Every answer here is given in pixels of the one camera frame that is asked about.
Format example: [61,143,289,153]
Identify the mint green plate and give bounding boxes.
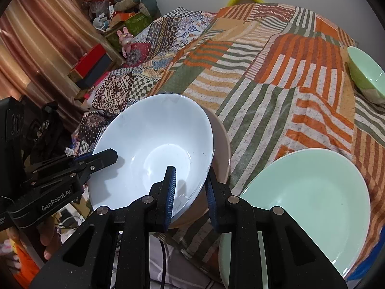
[219,149,370,287]

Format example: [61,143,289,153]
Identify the white bowl black dots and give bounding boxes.
[87,94,214,221]

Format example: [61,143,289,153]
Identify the pink bowl gold rim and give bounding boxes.
[167,108,232,229]

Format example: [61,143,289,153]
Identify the mint green bowl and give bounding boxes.
[347,46,385,105]

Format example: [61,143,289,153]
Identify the person's left hand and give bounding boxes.
[38,217,62,260]

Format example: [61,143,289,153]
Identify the red box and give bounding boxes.
[68,44,106,82]

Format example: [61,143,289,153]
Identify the pink rabbit toy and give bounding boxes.
[117,26,134,58]

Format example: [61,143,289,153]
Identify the striped brown curtain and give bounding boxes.
[1,0,122,131]

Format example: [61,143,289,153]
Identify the green cardboard box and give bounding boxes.
[103,13,153,52]

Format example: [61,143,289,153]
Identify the patterned checkered quilt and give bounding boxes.
[66,7,215,155]

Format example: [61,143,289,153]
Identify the green plush pillow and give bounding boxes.
[114,0,159,18]

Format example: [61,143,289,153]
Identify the striped patchwork blanket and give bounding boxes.
[147,3,384,280]

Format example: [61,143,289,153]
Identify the black cable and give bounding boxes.
[159,240,168,289]

